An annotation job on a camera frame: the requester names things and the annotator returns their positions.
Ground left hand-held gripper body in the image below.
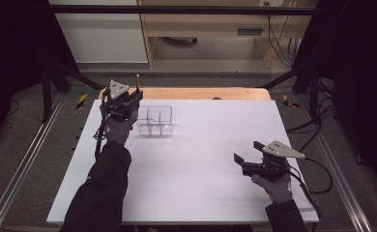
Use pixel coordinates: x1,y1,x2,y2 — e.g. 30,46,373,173
102,79,140,122

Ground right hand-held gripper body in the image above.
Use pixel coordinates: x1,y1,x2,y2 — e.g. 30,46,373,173
259,139,306,183

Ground clear plastic divided organizer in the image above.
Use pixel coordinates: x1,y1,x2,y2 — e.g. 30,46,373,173
136,104,175,137

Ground person's left hand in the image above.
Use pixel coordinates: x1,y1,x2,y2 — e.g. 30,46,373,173
104,109,139,146

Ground person's right hand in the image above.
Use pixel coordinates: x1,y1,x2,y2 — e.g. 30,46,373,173
250,172,294,205

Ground yellow and black tape strip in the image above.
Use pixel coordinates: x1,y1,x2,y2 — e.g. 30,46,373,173
281,94,301,109
75,93,90,110

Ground white cabinet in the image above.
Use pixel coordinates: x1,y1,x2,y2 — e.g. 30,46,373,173
46,0,149,64

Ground light wooden desk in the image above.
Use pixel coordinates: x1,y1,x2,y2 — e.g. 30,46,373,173
137,0,320,70

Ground black curtain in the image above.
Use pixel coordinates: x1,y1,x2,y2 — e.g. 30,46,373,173
292,0,377,201
0,0,78,162

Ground left hand-held gripper cable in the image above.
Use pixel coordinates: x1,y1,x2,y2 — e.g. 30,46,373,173
92,87,111,160

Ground hand-held gripper cable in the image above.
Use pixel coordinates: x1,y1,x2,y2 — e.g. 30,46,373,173
92,87,111,160
286,155,334,220

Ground right hand-held gripper cable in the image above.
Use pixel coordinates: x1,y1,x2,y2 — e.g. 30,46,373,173
286,155,334,220

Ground aluminium floor rail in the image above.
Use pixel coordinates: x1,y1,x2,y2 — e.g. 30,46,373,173
296,94,375,232
0,94,66,232

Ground black floor cables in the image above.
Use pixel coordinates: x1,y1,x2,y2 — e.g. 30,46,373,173
285,77,338,153

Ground black metal frame stand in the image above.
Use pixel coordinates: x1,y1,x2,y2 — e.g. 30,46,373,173
41,60,109,124
259,61,324,126

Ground black horizontal frame bar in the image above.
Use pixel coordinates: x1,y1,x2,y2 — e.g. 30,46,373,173
44,4,320,15

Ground hanging black cables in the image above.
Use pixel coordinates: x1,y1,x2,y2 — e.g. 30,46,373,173
263,1,301,69

